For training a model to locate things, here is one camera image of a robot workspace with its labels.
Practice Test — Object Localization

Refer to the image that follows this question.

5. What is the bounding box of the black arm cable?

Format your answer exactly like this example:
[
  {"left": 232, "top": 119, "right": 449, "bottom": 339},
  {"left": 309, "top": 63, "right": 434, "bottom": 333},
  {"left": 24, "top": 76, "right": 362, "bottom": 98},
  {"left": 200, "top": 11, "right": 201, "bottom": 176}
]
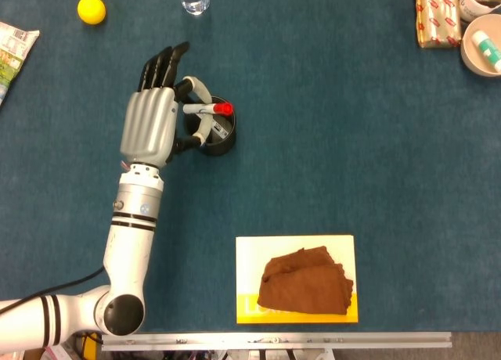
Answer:
[{"left": 0, "top": 268, "right": 106, "bottom": 315}]

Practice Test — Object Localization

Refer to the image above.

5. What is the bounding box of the white paper cup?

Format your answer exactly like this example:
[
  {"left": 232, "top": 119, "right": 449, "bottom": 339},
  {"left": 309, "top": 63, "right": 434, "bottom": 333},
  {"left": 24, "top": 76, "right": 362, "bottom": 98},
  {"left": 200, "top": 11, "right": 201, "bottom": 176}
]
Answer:
[{"left": 458, "top": 0, "right": 501, "bottom": 23}]

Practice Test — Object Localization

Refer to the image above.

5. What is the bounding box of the green white glue stick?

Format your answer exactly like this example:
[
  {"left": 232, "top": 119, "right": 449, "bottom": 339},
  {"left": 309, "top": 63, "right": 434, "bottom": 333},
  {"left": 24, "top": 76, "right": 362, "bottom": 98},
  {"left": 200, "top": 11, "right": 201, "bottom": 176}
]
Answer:
[{"left": 471, "top": 30, "right": 501, "bottom": 74}]

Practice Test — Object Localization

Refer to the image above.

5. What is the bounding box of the clear glass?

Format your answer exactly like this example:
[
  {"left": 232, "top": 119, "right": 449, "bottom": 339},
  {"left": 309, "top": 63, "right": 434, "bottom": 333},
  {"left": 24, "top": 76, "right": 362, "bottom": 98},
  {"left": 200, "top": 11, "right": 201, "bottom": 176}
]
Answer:
[{"left": 175, "top": 0, "right": 211, "bottom": 16}]

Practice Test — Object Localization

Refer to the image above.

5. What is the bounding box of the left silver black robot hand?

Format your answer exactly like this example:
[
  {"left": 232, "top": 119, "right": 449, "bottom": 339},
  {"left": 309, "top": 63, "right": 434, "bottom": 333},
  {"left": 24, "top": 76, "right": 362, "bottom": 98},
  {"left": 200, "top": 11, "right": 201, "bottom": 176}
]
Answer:
[{"left": 119, "top": 41, "right": 214, "bottom": 169}]

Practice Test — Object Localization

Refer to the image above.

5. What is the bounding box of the gold red wrapped package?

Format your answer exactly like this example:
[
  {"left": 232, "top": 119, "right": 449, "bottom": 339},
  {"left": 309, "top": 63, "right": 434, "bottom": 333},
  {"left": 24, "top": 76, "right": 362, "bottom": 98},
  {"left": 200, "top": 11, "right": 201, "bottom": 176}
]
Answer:
[{"left": 413, "top": 0, "right": 463, "bottom": 50}]

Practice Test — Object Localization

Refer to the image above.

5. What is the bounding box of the yellow white book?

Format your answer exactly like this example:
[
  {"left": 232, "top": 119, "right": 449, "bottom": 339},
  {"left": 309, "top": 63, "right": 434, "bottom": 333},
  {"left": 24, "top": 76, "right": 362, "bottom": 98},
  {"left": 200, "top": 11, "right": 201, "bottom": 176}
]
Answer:
[{"left": 235, "top": 234, "right": 359, "bottom": 325}]

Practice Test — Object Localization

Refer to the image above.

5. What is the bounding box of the black capped white marker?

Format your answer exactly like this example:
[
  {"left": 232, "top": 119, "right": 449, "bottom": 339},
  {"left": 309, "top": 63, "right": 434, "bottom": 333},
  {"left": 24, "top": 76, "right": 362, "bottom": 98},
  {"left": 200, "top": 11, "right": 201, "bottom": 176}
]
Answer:
[{"left": 210, "top": 116, "right": 230, "bottom": 139}]

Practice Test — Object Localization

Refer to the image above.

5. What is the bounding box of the blue felt table cover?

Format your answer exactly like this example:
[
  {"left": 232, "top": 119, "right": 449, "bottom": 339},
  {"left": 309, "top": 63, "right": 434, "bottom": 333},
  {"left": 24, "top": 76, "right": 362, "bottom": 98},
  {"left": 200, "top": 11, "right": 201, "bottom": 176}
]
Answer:
[{"left": 0, "top": 0, "right": 501, "bottom": 333}]

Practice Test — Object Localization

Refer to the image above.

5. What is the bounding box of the red capped white marker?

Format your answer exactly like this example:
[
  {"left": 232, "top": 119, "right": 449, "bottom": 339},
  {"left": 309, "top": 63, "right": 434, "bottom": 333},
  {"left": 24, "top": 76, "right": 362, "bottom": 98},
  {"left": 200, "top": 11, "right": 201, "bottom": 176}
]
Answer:
[{"left": 182, "top": 102, "right": 235, "bottom": 117}]

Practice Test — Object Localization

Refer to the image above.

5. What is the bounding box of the beige bowl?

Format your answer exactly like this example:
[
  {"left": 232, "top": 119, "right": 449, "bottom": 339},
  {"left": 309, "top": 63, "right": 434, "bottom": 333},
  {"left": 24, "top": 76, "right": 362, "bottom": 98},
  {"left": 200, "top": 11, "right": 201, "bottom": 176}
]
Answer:
[{"left": 460, "top": 14, "right": 501, "bottom": 78}]

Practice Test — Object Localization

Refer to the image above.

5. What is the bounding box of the printed snack bag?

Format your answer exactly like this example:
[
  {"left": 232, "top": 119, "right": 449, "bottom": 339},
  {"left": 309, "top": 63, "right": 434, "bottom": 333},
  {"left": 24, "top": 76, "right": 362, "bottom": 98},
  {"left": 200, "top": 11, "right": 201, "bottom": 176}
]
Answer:
[{"left": 0, "top": 21, "right": 41, "bottom": 109}]

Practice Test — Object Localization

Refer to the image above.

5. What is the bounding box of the brown folded cloth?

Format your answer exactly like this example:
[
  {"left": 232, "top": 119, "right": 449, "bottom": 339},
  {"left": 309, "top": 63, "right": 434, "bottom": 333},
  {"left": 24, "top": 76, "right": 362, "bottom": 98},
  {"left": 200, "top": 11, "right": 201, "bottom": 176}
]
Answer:
[{"left": 257, "top": 245, "right": 355, "bottom": 317}]

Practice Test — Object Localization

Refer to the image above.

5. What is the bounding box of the yellow ball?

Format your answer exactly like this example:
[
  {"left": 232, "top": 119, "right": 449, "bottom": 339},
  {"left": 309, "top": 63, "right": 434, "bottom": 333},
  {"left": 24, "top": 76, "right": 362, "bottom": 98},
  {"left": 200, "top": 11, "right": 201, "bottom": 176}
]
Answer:
[{"left": 77, "top": 0, "right": 107, "bottom": 25}]

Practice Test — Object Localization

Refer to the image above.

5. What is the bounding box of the aluminium rail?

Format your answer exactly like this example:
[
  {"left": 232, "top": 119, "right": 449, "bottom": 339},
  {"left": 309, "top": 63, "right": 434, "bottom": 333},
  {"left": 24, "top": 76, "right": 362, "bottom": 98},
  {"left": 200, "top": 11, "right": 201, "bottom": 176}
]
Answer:
[{"left": 100, "top": 331, "right": 452, "bottom": 352}]

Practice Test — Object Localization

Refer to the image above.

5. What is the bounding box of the black pen cup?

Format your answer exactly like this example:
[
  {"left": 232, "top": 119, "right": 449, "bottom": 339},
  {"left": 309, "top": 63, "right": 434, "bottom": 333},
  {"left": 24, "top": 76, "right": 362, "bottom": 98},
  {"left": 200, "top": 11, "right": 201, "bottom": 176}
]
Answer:
[{"left": 183, "top": 95, "right": 238, "bottom": 157}]

